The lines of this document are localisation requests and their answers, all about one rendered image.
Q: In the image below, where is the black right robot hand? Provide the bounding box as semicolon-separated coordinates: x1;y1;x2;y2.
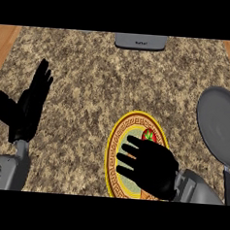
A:
114;134;181;202

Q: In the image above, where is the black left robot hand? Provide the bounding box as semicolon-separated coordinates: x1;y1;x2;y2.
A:
0;54;55;148

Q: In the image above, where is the yellow patterned plate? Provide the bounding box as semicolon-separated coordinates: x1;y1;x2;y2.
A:
102;108;174;202

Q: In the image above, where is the grey frying pan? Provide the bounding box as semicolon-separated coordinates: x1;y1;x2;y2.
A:
189;84;230;206

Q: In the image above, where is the red tomato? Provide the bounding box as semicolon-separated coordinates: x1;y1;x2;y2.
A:
142;128;159;145

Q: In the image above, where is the grey appliance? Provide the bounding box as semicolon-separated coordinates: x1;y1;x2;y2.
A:
113;32;169;53

